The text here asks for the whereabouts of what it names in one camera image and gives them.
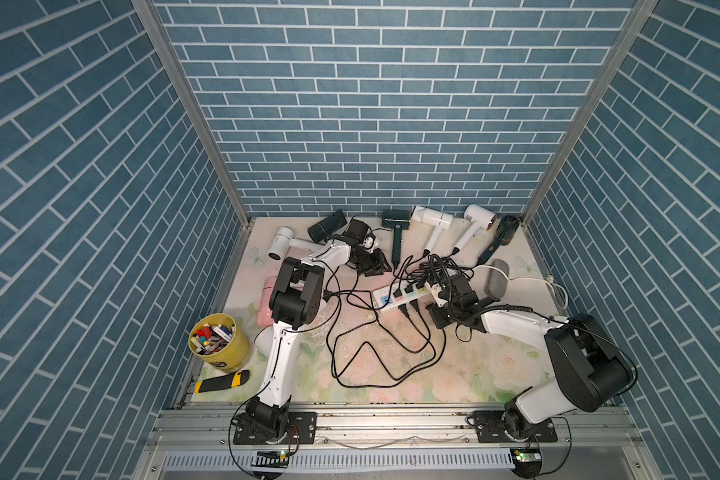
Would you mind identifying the white multicolour power strip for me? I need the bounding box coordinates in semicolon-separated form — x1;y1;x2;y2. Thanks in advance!
372;280;439;311

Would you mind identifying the dark green boxy hair dryer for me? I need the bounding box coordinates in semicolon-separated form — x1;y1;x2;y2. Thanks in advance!
381;209;412;270

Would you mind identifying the black cable of white dryer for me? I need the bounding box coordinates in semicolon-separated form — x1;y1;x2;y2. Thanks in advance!
392;251;475;298
323;257;448;390

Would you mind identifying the dark teal round hair dryer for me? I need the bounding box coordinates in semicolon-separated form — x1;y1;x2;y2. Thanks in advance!
476;215;520;265

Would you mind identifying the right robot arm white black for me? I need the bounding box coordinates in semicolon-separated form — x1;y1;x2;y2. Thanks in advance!
426;299;637;443

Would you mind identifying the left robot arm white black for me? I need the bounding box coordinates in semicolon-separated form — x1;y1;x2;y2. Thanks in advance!
234;238;388;444

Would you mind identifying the grey oval pad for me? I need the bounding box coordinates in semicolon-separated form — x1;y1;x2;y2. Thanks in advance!
485;259;509;301

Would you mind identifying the dark green slim hair dryer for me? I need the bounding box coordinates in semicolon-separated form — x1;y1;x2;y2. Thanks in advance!
307;209;347;243

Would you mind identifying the white boxy hair dryer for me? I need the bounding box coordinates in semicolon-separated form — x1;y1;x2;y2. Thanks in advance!
411;205;454;255

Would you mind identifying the pink hair dryer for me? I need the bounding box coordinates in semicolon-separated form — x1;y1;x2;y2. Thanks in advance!
256;276;276;328

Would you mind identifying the yellow cup with small items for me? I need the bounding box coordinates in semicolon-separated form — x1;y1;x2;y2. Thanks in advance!
188;313;252;373

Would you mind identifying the black yellow utility knife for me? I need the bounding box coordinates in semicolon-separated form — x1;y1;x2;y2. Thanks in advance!
194;369;251;394

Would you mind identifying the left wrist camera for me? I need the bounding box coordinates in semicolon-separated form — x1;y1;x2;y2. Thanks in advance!
343;218;377;251

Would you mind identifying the white power strip cord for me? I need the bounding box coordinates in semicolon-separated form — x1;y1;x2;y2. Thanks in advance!
473;263;571;316

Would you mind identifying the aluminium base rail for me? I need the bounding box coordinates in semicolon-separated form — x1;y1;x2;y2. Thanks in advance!
135;404;659;479

